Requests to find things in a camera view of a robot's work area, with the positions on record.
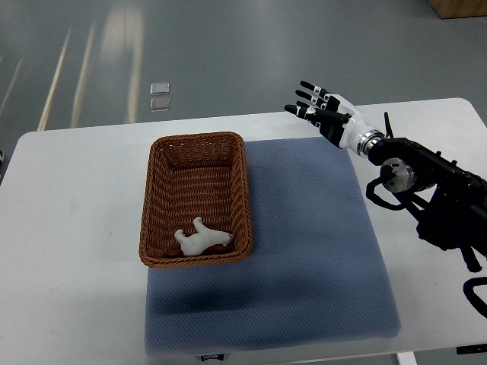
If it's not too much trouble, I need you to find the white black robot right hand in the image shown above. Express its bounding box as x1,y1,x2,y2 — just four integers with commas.
285,81,385,157

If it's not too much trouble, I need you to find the white bear figurine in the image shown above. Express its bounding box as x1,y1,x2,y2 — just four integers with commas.
174,217,234,256

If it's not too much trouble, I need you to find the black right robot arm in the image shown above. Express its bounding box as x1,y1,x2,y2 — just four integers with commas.
364,119,486,274

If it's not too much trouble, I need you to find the brown wicker basket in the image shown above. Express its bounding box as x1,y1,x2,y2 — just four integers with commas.
138,132,253,268

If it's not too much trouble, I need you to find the wooden box corner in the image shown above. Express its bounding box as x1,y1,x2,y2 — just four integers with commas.
428,0,486,19

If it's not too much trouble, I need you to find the blue grey table mat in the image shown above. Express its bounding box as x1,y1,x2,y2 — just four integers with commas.
145,137,400,357

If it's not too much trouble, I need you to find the lower clear floor plate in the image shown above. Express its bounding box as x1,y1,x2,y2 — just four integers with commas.
151,97,170,113

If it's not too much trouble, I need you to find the clear floor plate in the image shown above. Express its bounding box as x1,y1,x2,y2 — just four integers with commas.
151,97,170,113
150,81,170,95

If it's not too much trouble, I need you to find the upper clear floor plate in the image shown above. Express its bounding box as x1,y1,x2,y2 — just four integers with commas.
150,81,170,95

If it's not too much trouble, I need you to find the white table leg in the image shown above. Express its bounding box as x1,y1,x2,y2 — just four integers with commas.
396,351,418,365

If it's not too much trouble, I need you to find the black mat label tag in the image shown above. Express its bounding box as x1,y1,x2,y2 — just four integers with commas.
199,354,224,363

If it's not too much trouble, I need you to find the black table control panel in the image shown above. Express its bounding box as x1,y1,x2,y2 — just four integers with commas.
456,344,487,355

